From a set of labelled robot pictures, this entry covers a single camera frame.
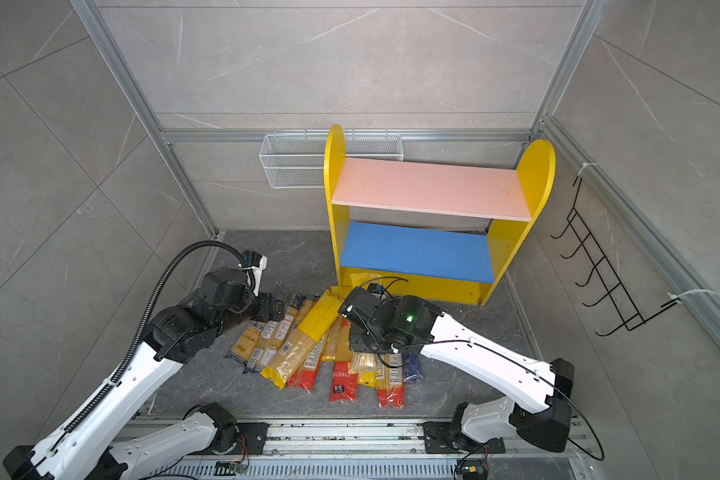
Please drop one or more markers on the yellow topped spaghetti bag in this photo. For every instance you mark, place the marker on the yellow topped spaghetti bag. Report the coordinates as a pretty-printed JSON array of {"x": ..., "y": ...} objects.
[{"x": 364, "y": 366}]

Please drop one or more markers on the black wire hook rack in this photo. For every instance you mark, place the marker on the black wire hook rack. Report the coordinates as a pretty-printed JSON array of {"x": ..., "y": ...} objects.
[{"x": 603, "y": 272}]

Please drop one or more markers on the blue Barilla spaghetti box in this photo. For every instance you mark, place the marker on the blue Barilla spaghetti box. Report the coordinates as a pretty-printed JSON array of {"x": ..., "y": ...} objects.
[{"x": 412, "y": 370}]

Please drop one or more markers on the short yellow spaghetti bag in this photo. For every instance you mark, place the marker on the short yellow spaghetti bag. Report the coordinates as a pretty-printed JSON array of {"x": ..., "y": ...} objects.
[{"x": 331, "y": 341}]

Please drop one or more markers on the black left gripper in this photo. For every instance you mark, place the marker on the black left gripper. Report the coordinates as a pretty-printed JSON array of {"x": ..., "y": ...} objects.
[{"x": 265, "y": 312}]

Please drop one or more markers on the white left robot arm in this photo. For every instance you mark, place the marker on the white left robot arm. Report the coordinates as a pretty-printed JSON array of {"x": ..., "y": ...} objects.
[{"x": 84, "y": 447}]

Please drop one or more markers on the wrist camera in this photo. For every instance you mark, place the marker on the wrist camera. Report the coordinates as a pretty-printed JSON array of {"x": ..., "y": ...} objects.
[
  {"x": 377, "y": 289},
  {"x": 254, "y": 264}
]

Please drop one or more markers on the red clear spaghetti bag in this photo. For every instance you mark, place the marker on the red clear spaghetti bag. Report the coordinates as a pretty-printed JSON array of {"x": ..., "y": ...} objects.
[{"x": 305, "y": 376}]

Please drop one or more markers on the yellow shelf with coloured boards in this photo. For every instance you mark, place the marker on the yellow shelf with coloured boards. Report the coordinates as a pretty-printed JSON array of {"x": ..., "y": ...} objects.
[{"x": 439, "y": 231}]

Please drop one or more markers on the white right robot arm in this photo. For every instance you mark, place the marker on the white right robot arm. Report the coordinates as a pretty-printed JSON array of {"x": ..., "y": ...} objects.
[{"x": 535, "y": 405}]

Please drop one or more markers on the blue Ankara spaghetti bag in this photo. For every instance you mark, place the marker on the blue Ankara spaghetti bag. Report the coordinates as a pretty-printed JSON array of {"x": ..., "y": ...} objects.
[{"x": 243, "y": 348}]

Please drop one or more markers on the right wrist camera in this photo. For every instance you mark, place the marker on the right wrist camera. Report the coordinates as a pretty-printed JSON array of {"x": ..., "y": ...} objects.
[{"x": 377, "y": 289}]

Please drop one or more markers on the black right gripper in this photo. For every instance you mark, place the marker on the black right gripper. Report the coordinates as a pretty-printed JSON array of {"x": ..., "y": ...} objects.
[{"x": 356, "y": 342}]

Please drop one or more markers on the white wire mesh basket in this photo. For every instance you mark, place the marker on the white wire mesh basket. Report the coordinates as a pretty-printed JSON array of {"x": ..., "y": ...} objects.
[{"x": 295, "y": 161}]

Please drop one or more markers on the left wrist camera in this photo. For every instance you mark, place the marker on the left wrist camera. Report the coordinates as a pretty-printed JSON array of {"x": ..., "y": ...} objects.
[{"x": 254, "y": 264}]

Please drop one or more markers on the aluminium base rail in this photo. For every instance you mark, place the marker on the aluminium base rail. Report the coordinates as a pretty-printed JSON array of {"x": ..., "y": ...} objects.
[{"x": 376, "y": 448}]

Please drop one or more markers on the red labelled spaghetti bag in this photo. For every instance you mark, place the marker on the red labelled spaghetti bag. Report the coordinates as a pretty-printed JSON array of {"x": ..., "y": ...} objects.
[{"x": 390, "y": 381}]

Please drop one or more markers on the blue clear spaghetti bag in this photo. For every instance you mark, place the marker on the blue clear spaghetti bag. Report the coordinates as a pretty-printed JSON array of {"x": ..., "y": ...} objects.
[{"x": 272, "y": 337}]

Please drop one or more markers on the long yellow spaghetti bag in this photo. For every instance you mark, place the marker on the long yellow spaghetti bag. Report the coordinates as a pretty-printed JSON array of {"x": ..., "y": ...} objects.
[{"x": 300, "y": 342}]

